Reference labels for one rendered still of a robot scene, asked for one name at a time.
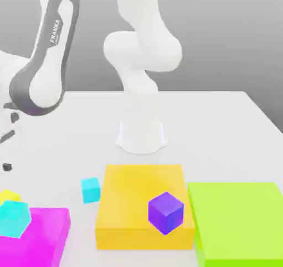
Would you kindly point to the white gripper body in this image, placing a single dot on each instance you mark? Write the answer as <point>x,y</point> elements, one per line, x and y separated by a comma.
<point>7,136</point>

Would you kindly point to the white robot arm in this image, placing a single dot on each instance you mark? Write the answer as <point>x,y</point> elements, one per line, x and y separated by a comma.
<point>141,57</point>

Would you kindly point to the large orange box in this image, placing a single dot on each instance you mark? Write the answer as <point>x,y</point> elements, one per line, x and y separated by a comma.
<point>128,205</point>

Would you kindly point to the large lime green box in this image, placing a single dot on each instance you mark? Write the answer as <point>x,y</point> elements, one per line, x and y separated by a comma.
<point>238,222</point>

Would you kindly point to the small purple cube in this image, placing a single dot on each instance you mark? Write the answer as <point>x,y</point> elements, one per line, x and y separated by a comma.
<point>165,214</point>

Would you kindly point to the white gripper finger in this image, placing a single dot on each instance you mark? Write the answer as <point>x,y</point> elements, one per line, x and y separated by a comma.
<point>7,167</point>

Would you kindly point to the small yellow cube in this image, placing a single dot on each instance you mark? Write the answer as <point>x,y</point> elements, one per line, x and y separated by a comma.
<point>9,195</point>

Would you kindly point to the small turquoise cube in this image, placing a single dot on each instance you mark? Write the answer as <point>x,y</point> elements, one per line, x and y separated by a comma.
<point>13,219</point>

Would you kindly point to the large magenta box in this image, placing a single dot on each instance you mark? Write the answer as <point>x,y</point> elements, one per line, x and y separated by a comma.
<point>42,236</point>

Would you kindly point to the small cyan cube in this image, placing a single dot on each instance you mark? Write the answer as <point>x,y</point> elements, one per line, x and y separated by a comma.
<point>91,191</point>

